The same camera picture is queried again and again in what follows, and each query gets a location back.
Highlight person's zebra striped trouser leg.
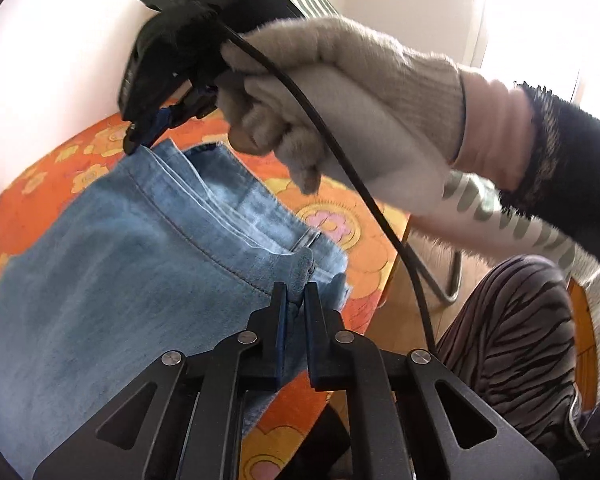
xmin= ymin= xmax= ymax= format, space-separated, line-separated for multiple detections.
xmin=434 ymin=254 xmax=582 ymax=457

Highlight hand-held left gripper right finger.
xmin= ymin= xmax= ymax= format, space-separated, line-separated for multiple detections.
xmin=302 ymin=282 xmax=561 ymax=480

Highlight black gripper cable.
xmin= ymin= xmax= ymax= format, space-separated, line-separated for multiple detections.
xmin=218 ymin=12 xmax=438 ymax=357

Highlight orange floral bed cover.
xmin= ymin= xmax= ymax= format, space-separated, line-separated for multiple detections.
xmin=0 ymin=109 xmax=412 ymax=480

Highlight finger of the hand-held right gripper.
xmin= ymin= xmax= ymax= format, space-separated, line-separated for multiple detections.
xmin=170 ymin=85 xmax=217 ymax=122
xmin=122 ymin=106 xmax=175 ymax=156

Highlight metal chair leg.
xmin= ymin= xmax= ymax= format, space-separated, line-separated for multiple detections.
xmin=420 ymin=249 xmax=465 ymax=305

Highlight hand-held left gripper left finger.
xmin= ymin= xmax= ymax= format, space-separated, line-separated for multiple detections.
xmin=32 ymin=281 xmax=289 ymax=480

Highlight person's right hand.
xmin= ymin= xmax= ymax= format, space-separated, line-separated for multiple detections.
xmin=213 ymin=15 xmax=467 ymax=212

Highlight blue denim pants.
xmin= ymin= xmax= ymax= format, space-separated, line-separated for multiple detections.
xmin=0 ymin=139 xmax=352 ymax=480

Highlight person's right forearm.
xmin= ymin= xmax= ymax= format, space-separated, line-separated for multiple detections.
xmin=449 ymin=67 xmax=600 ymax=282

